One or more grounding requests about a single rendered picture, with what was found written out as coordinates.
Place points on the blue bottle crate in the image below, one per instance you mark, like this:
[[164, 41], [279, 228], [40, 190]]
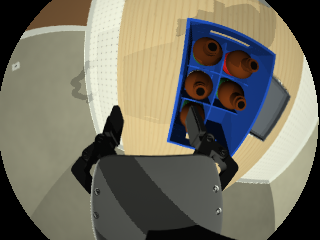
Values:
[[229, 130]]

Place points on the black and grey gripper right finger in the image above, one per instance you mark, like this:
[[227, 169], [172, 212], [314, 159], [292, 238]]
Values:
[[205, 143]]

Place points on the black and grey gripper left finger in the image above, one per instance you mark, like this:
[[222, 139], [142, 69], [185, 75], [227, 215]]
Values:
[[104, 144]]

